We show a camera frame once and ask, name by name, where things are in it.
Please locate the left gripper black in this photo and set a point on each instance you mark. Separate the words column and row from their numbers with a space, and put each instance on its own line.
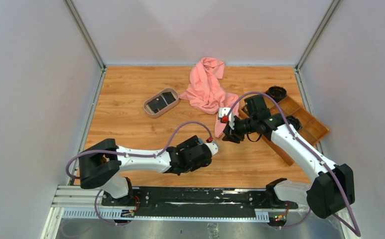
column 190, row 143

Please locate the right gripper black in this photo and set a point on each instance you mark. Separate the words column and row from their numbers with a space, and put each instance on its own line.
column 236, row 137

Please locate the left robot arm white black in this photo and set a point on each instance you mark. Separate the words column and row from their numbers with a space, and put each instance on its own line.
column 101, row 164

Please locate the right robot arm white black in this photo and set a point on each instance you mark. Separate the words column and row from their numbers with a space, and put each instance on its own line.
column 332, row 186

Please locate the black card left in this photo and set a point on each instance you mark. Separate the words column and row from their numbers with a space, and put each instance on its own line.
column 156, row 105

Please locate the black card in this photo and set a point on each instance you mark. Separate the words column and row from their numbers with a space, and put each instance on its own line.
column 168, row 97
column 156, row 105

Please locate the black card right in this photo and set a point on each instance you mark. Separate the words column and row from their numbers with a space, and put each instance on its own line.
column 168, row 97

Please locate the pink cloth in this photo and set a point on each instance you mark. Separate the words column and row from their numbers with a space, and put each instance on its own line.
column 204, row 91

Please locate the pink oval tray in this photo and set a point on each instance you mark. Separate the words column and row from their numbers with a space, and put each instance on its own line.
column 167, row 108

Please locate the wooden compartment tray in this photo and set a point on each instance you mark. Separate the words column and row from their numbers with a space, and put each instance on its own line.
column 312, row 129

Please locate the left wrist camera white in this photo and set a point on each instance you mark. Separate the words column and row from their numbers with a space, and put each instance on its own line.
column 211, row 144

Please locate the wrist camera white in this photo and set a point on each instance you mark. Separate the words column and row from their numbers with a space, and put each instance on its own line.
column 211, row 144
column 226, row 116

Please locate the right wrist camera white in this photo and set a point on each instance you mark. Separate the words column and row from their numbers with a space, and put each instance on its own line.
column 226, row 116

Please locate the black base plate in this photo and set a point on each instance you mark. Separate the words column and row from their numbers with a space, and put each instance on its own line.
column 191, row 202

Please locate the aluminium rail frame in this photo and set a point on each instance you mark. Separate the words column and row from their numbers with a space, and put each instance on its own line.
column 77, row 214

